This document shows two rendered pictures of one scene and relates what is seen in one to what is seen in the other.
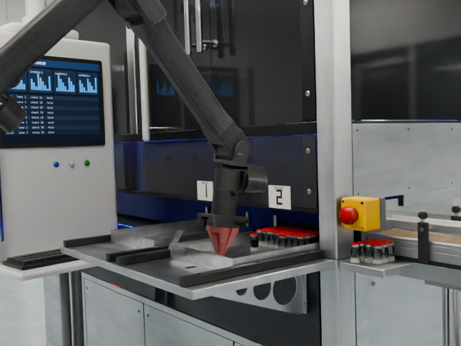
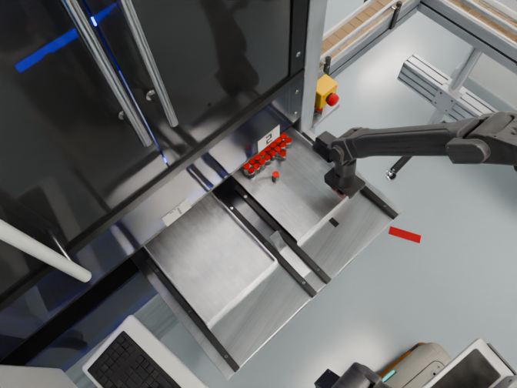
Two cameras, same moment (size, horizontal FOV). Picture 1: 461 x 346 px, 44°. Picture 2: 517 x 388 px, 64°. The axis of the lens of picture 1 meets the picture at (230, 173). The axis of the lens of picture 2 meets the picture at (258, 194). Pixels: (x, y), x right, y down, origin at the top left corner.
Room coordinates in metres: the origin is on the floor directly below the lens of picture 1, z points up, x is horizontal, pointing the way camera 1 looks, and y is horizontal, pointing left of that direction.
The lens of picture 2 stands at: (1.52, 0.52, 2.06)
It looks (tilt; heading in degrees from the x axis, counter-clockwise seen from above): 65 degrees down; 271
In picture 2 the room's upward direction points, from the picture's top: 6 degrees counter-clockwise
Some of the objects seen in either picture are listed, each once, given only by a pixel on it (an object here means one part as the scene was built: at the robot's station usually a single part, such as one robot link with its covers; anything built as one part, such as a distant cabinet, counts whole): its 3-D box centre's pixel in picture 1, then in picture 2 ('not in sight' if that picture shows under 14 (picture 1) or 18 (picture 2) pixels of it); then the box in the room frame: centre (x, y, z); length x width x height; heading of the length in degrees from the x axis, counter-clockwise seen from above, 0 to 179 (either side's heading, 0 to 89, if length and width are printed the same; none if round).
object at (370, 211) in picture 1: (362, 213); (321, 90); (1.30, -0.30, 1.00); 0.08 x 0.07 x 0.07; 127
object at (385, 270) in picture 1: (380, 264); (311, 104); (1.31, -0.34, 0.87); 0.14 x 0.13 x 0.02; 127
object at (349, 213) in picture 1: (349, 215); (331, 98); (1.27, -0.26, 0.99); 0.04 x 0.04 x 0.04; 37
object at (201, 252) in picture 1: (254, 248); (288, 177); (1.42, -0.06, 0.90); 0.34 x 0.26 x 0.04; 127
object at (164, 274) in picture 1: (194, 253); (264, 231); (1.52, 0.10, 0.87); 0.70 x 0.48 x 0.02; 37
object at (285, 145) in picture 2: (280, 240); (270, 158); (1.48, -0.12, 0.90); 0.18 x 0.02 x 0.05; 37
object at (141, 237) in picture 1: (182, 233); (205, 249); (1.69, 0.15, 0.90); 0.34 x 0.26 x 0.04; 127
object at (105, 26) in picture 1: (101, 63); not in sight; (2.34, 0.52, 1.51); 0.49 x 0.01 x 0.59; 37
